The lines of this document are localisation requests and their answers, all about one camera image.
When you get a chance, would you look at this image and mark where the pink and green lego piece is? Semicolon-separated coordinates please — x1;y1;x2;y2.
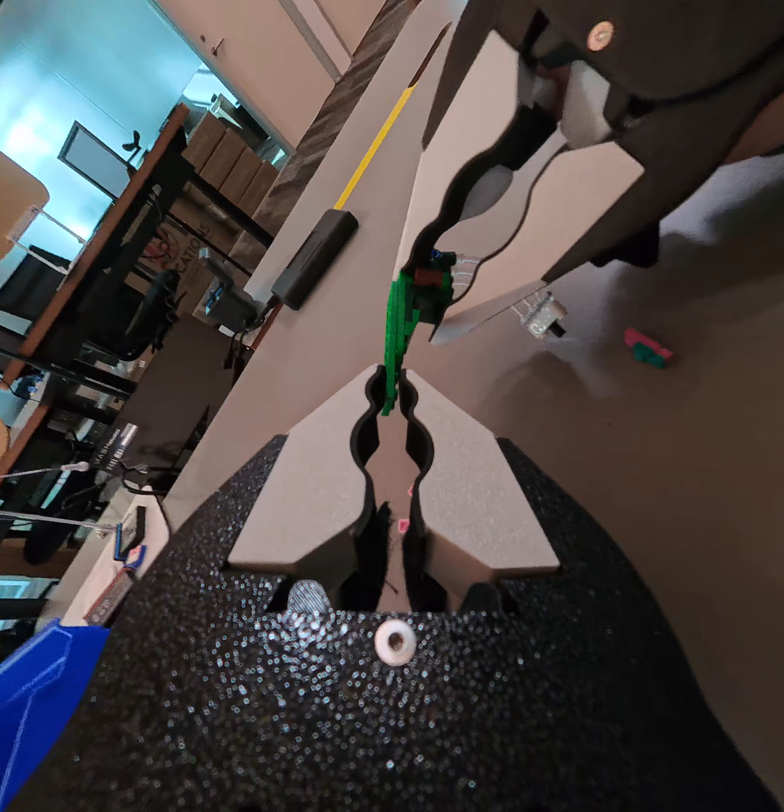
623;326;675;370

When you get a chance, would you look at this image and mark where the clear lego piece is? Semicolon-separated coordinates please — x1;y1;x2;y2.
513;292;567;340

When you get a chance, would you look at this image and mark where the black adapter with cable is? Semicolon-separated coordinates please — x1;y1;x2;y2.
202;279;282;369

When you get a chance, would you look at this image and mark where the computer monitor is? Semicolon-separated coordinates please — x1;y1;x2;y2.
58;121;143;199

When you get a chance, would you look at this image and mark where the large printed cardboard box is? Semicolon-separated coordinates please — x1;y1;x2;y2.
132;184;241;318

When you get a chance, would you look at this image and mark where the yellow tape strip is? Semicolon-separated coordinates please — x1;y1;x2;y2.
334;85;418;210

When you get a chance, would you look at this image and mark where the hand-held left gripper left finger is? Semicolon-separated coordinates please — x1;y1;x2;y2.
227;364;393;611

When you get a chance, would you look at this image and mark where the black office chair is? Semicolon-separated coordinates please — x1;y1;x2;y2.
81;272;180;364

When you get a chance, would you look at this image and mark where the blue plastic bin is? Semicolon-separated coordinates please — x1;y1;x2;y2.
0;618;110;812

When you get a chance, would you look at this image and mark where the green lego build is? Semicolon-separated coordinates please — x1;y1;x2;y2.
381;250;459;417

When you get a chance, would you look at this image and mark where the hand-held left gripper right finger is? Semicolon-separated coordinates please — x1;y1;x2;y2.
400;368;561;611

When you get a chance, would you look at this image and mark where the row of cardboard boxes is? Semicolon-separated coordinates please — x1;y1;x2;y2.
181;114;285;199

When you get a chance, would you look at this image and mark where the wooden desk with black frame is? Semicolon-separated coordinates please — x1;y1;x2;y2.
0;104;196;394

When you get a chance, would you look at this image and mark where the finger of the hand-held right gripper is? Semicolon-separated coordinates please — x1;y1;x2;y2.
398;19;561;277
430;60;644;346

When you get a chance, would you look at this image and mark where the black power bank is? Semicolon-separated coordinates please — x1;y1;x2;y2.
270;208;360;312

